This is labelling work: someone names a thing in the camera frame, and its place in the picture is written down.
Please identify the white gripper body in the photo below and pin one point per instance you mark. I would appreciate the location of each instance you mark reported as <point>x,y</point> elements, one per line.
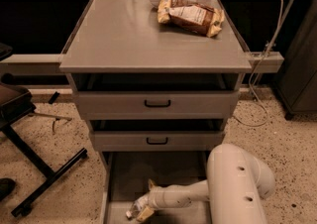
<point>160,197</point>

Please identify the clear plastic bottle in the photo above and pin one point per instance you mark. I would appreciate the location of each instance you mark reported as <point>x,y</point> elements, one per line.
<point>138,208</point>

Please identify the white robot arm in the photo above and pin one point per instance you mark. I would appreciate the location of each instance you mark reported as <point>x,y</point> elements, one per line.
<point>237,182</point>

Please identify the grey open bottom drawer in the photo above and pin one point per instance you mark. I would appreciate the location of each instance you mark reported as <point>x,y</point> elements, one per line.
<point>127,180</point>

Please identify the grey middle drawer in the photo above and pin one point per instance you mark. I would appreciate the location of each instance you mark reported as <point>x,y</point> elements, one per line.
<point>155,141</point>

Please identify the grey drawer cabinet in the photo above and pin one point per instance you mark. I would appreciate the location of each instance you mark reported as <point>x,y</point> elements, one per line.
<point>121,47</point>

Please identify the black shoe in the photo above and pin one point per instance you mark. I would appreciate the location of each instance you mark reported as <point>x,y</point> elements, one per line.
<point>7,185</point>

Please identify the dark side cabinet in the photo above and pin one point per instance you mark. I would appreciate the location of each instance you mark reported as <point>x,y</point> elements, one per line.
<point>296,82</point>

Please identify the brown chip bag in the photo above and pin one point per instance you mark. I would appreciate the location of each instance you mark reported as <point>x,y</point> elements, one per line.
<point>191,16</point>

